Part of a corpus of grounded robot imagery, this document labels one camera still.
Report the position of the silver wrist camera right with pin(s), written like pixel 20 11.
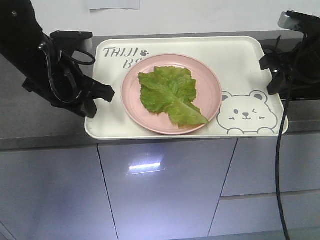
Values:
pixel 299 22

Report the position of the green lettuce leaf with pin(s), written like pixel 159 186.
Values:
pixel 171 90

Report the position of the pink round plate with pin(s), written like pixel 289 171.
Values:
pixel 208 98

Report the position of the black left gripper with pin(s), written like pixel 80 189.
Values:
pixel 55 75

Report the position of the grey lower cabinet doors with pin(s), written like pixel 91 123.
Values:
pixel 158 190

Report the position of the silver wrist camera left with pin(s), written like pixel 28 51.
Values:
pixel 72 40

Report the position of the cream bear serving tray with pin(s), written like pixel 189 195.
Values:
pixel 246 110

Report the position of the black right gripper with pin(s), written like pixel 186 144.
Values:
pixel 302 63

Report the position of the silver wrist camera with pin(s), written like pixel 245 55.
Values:
pixel 72 40
pixel 299 22

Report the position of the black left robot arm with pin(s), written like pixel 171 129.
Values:
pixel 19 29

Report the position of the white paper sheet on wall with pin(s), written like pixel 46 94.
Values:
pixel 113 4

